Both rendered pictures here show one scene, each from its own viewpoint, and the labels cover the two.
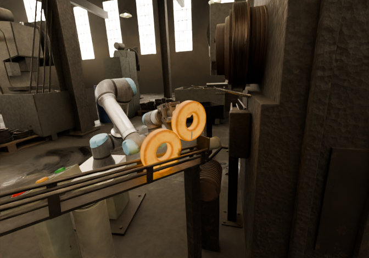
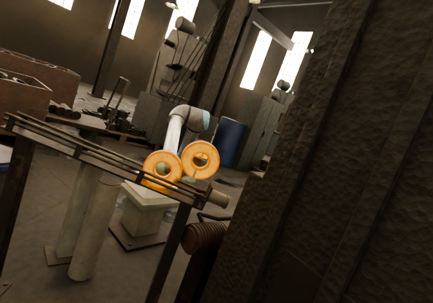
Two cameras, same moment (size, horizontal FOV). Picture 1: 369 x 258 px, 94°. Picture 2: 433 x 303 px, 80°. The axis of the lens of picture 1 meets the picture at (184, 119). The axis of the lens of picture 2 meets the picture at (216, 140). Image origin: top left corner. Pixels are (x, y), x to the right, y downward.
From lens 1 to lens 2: 0.62 m
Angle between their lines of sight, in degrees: 31
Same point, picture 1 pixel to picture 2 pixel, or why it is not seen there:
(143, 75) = not seen: hidden behind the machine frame
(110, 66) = (249, 102)
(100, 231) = (100, 209)
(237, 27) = not seen: hidden behind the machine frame
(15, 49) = (179, 57)
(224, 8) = not seen: outside the picture
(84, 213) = (99, 186)
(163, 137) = (167, 158)
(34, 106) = (157, 112)
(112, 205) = (137, 220)
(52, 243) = (76, 197)
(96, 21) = (276, 51)
